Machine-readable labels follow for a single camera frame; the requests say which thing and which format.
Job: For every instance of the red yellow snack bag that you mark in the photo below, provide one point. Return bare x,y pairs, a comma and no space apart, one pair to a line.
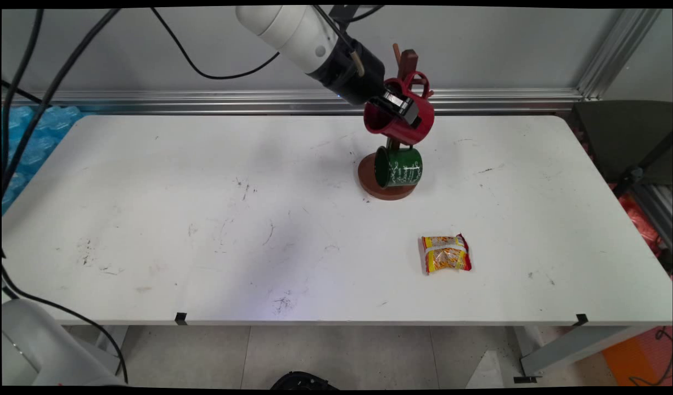
446,254

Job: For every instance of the white table leg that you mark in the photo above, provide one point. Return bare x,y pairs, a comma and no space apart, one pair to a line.
578,345

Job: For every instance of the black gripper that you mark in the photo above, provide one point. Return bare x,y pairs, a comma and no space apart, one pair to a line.
350,71

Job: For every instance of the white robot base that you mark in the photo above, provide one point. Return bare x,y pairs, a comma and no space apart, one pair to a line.
45,351

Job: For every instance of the brown wooden mug tree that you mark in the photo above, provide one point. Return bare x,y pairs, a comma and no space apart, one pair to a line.
377,184

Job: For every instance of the black tape piece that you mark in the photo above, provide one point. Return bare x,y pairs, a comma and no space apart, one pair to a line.
582,319
180,317

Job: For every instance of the red mug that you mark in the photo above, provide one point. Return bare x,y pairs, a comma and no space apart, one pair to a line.
402,123

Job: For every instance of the green mug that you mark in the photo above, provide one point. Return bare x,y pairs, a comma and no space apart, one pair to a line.
402,167

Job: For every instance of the aluminium frame post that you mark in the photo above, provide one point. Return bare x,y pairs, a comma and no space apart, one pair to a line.
616,49

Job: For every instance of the blue plastic bottle pack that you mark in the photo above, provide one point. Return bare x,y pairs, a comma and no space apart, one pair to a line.
32,148

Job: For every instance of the orange floor mat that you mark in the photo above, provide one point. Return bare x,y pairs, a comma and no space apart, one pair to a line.
641,356

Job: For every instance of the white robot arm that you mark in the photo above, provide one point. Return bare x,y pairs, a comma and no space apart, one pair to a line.
292,33

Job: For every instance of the aluminium frame rail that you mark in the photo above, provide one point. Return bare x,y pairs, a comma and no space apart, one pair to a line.
259,101

